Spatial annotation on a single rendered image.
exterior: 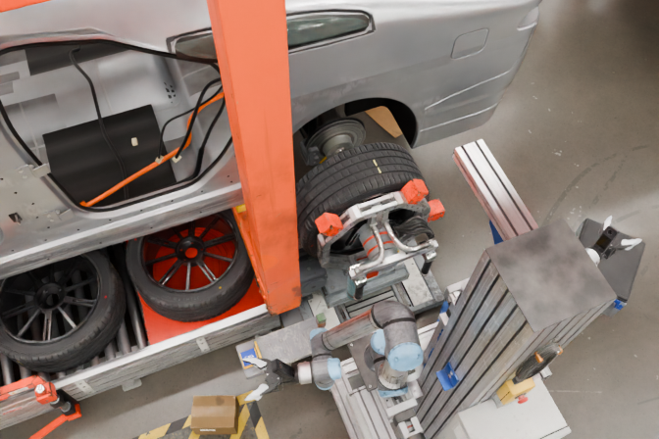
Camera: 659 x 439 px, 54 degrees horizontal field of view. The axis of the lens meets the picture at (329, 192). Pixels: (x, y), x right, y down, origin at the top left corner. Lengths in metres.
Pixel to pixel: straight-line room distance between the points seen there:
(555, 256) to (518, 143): 2.81
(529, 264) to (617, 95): 3.41
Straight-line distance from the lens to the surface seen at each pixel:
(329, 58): 2.63
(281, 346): 3.26
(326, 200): 2.84
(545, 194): 4.39
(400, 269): 3.77
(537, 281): 1.76
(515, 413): 2.48
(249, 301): 3.55
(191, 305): 3.33
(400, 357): 2.21
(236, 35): 1.61
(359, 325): 2.38
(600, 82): 5.11
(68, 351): 3.42
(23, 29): 2.45
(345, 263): 3.19
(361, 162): 2.87
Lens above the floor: 3.56
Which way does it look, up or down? 59 degrees down
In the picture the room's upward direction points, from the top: 2 degrees clockwise
